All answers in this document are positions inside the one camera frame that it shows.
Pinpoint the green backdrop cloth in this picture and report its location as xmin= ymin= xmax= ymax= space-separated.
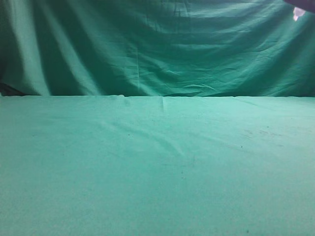
xmin=0 ymin=0 xmax=315 ymax=97

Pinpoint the green table cloth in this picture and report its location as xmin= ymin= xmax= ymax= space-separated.
xmin=0 ymin=96 xmax=315 ymax=236

